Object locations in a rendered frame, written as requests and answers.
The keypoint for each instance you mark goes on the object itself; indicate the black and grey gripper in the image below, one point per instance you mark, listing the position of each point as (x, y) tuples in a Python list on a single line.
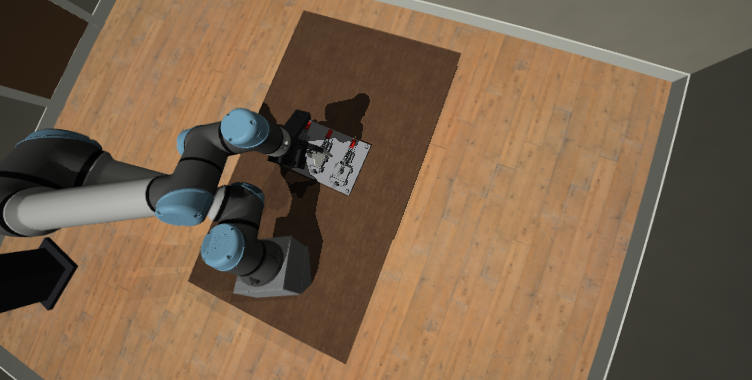
[(298, 152)]

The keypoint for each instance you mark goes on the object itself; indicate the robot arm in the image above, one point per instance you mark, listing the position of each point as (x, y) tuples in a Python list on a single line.
[(54, 162)]

